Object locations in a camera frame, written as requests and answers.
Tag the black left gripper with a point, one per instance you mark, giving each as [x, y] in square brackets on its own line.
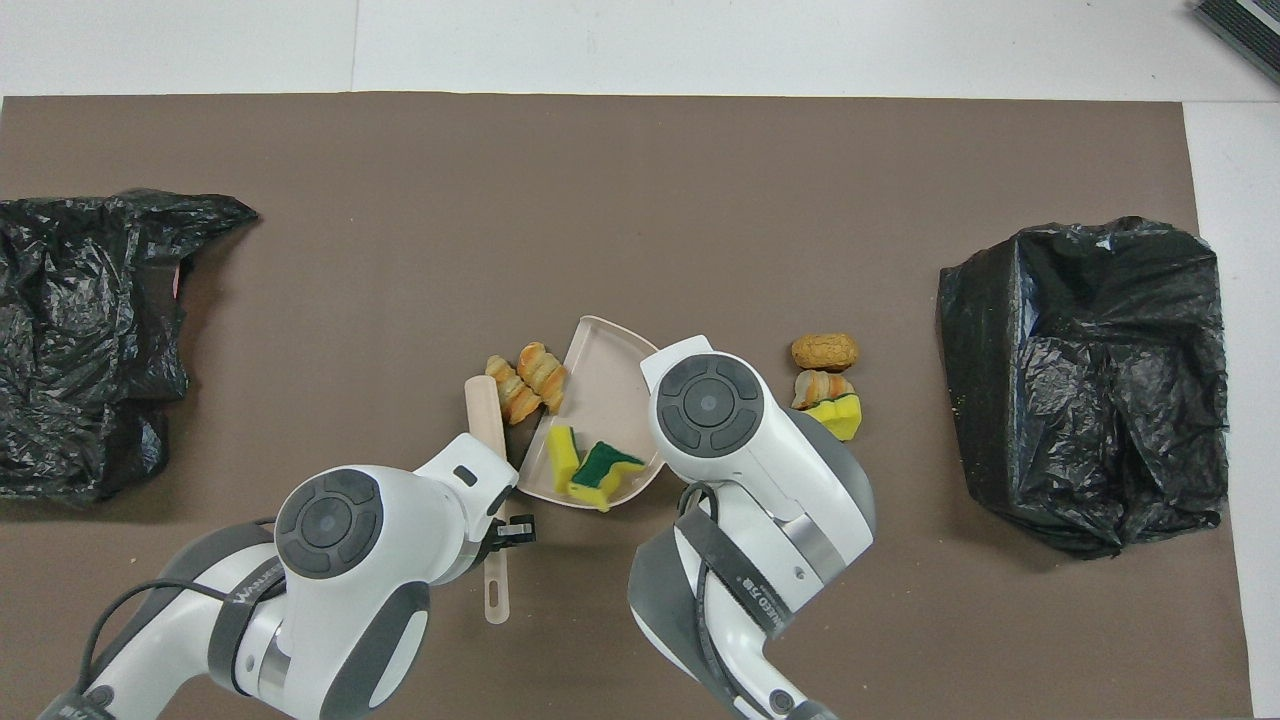
[515, 532]

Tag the yellow green sponge piece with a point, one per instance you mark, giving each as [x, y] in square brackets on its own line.
[600, 472]
[843, 418]
[563, 455]

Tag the beige hand brush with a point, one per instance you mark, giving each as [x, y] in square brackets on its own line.
[486, 415]

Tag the striped croissant toy piece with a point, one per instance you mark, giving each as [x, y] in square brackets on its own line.
[818, 388]
[513, 392]
[543, 375]

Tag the beige plastic dustpan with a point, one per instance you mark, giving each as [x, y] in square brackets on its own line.
[600, 400]

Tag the brown round bread toy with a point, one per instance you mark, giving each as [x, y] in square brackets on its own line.
[824, 352]

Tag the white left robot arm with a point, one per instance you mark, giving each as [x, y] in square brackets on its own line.
[350, 560]

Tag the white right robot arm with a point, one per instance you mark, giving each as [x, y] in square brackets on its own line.
[750, 470]

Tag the black bag lined bin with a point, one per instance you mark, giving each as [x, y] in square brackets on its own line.
[80, 300]
[1080, 400]

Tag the brown table mat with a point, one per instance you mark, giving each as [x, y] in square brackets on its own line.
[640, 180]

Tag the grey ribbed object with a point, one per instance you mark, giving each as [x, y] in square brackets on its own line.
[1250, 25]

